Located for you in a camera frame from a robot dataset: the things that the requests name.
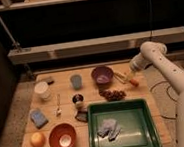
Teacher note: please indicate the orange fruit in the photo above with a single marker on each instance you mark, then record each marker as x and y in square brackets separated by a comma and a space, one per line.
[37, 139]

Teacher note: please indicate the green plastic tray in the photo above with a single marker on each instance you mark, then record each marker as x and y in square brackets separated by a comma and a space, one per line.
[137, 127]

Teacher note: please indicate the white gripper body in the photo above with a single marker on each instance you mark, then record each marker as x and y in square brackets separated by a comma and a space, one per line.
[137, 63]

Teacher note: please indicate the orange carrot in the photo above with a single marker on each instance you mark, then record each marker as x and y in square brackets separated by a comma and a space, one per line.
[134, 82]

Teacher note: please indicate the white cup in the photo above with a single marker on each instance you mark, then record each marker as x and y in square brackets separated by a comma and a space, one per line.
[42, 90]

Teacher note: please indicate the blue cup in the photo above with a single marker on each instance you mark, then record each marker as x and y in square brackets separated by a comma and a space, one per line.
[76, 81]

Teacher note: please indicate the metal pole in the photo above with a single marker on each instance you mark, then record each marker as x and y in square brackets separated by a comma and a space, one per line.
[15, 44]

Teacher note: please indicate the wooden table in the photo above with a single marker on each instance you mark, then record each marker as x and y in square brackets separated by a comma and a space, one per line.
[90, 94]

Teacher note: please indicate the bunch of grapes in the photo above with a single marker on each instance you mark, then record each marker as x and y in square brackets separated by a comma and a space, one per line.
[112, 95]

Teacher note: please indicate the dark sponge block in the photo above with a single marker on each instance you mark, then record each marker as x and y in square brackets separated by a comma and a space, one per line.
[49, 80]

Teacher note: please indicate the small dark cup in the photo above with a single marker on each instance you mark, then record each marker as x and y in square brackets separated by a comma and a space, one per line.
[78, 101]

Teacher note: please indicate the red bowl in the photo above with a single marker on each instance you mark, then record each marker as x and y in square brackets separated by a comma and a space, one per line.
[63, 135]

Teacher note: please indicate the yellow banana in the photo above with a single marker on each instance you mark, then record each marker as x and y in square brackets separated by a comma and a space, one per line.
[123, 78]

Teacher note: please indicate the blue grey cloth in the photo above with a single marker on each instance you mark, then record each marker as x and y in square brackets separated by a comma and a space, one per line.
[109, 128]

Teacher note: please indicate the metal spoon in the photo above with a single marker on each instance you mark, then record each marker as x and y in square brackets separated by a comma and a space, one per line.
[58, 109]

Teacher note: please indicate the blue sponge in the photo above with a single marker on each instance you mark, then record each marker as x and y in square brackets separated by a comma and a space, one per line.
[38, 118]

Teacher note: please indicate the purple bowl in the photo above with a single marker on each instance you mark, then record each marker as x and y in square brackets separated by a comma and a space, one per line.
[102, 74]

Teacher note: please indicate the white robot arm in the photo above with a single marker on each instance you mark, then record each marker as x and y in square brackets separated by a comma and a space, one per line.
[154, 53]

